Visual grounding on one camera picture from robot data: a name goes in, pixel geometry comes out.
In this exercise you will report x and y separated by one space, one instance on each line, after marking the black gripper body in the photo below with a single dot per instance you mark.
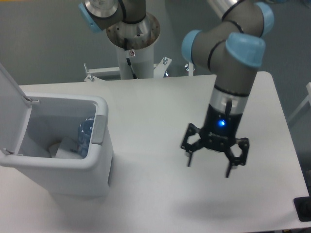
219 129

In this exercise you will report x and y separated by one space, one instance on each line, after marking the clear plastic water bottle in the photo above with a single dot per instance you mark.
84 135

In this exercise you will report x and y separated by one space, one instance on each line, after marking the white trash inside can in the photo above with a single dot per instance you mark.
53 149

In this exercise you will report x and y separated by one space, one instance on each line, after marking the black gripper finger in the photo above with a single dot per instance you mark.
191 142
238 156

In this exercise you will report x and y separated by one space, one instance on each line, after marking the white frame at right edge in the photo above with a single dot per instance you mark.
301 109

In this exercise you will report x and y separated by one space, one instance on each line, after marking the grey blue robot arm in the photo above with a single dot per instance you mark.
233 51

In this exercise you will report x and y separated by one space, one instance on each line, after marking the white plastic wrapper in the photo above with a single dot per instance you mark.
68 150

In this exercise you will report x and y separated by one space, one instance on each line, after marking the white trash can lid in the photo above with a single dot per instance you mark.
15 111

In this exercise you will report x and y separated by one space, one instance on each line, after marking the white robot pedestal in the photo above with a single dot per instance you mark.
134 44

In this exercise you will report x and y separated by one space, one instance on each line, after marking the white trash can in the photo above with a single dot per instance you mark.
59 141

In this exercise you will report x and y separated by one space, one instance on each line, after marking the black device at table edge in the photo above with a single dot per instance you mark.
303 208

